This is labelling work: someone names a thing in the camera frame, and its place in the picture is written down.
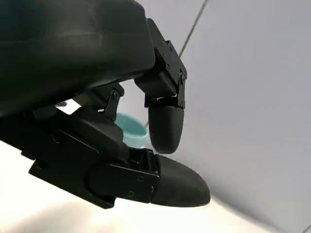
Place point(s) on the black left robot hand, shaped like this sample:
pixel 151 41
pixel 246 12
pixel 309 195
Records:
pixel 73 53

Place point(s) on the pale green mug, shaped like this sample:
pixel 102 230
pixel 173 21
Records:
pixel 132 131

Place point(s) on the grey desk partition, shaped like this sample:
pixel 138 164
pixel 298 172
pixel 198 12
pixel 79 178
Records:
pixel 243 97

